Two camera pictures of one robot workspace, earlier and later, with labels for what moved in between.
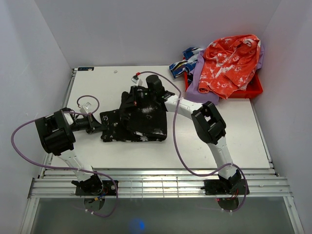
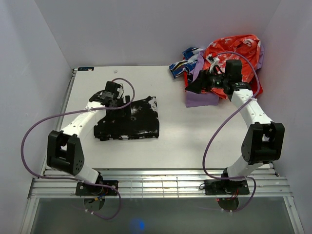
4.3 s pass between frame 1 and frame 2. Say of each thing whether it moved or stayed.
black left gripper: moved
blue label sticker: stayed
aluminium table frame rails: stayed
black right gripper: moved
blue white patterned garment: stayed
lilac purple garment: stayed
